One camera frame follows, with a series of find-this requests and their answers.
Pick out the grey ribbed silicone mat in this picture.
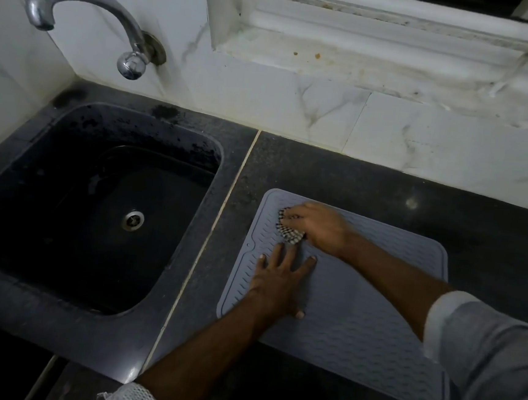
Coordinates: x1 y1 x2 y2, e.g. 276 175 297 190
209 184 467 400

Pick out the white metal window grille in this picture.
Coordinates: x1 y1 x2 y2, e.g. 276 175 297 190
233 0 528 106

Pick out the person's left forearm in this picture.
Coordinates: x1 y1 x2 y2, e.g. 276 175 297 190
135 288 282 400

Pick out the person's left hand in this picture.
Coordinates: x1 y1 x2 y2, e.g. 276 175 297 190
246 240 320 322

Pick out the grey shirt right sleeve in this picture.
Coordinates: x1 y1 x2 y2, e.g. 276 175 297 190
419 288 528 400

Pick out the black kitchen sink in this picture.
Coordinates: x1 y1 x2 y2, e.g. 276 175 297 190
0 94 227 326

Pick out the chrome wall faucet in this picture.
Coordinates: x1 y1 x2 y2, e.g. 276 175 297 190
19 0 173 84

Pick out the person's right hand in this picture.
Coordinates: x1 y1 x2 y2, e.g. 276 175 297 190
281 200 356 261

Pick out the person's right forearm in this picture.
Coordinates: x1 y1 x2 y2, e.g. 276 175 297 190
332 231 460 331

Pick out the stained marble window sill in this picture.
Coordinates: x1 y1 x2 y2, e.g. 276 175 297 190
210 23 528 135

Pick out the round metal sink drain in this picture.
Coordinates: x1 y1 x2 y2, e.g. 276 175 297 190
121 208 147 234

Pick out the black white checked cloth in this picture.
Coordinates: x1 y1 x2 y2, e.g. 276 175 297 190
274 206 310 247

